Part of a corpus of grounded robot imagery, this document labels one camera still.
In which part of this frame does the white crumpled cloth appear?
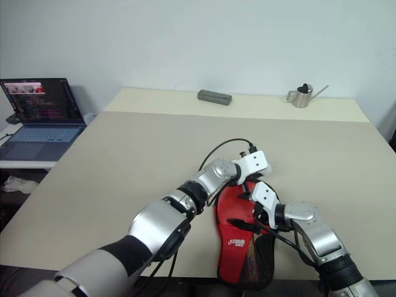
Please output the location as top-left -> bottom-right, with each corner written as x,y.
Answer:
2,175 -> 38,194

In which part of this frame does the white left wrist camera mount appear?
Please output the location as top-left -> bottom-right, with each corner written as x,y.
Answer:
231,150 -> 273,184

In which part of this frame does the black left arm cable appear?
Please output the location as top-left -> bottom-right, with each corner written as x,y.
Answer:
145,139 -> 258,288

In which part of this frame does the open blue laptop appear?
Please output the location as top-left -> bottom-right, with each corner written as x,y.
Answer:
0,77 -> 87,162

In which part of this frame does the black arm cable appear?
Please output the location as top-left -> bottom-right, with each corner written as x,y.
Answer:
255,213 -> 322,270
145,139 -> 258,288

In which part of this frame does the red and black paddle case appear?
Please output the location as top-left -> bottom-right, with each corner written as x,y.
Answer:
214,181 -> 276,291

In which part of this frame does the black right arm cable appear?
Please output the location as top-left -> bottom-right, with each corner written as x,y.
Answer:
255,213 -> 322,270

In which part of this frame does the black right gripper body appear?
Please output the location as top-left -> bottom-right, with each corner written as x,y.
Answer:
254,205 -> 273,233

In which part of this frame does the silver metal watering can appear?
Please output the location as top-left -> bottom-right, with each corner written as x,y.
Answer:
285,83 -> 330,108

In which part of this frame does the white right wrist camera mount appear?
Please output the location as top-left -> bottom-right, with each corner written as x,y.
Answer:
251,181 -> 281,230

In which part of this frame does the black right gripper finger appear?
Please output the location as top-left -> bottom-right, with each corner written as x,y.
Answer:
228,218 -> 257,231

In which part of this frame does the grey rectangular block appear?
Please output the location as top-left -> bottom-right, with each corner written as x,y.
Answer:
197,89 -> 232,106

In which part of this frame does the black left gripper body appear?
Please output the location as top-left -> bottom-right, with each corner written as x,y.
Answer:
243,174 -> 264,194

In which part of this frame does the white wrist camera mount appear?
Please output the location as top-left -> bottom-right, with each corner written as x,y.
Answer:
231,150 -> 273,184
251,181 -> 281,230

